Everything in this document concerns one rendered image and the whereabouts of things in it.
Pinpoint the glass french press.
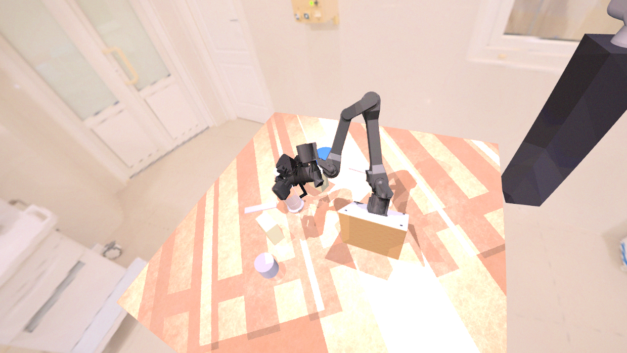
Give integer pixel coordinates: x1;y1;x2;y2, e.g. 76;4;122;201
284;183;307;213

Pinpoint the blue cylinder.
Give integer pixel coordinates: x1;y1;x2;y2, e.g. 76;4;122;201
317;147;331;160

